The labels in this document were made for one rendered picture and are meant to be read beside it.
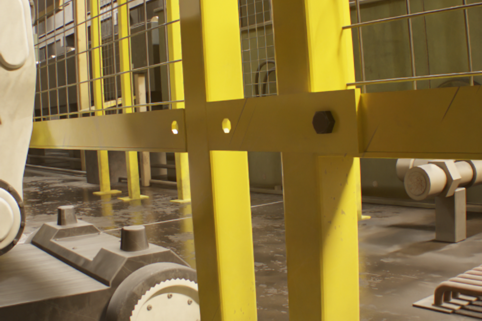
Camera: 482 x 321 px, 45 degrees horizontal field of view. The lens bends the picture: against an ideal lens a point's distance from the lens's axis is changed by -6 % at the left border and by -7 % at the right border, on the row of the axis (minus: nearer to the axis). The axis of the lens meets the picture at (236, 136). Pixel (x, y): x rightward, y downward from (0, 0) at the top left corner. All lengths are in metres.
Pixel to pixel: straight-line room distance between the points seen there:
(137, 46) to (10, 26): 3.58
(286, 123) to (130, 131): 0.32
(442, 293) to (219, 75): 0.80
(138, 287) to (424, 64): 1.87
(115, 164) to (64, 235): 3.06
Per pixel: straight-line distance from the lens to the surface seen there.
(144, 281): 0.94
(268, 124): 0.56
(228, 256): 0.67
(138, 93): 3.93
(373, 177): 2.79
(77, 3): 5.13
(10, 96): 1.07
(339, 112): 0.49
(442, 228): 1.92
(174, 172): 4.17
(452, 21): 2.50
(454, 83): 2.44
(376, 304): 1.36
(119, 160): 4.37
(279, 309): 1.36
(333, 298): 0.56
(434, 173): 1.77
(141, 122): 0.78
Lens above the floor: 0.43
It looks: 2 degrees down
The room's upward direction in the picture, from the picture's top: 4 degrees counter-clockwise
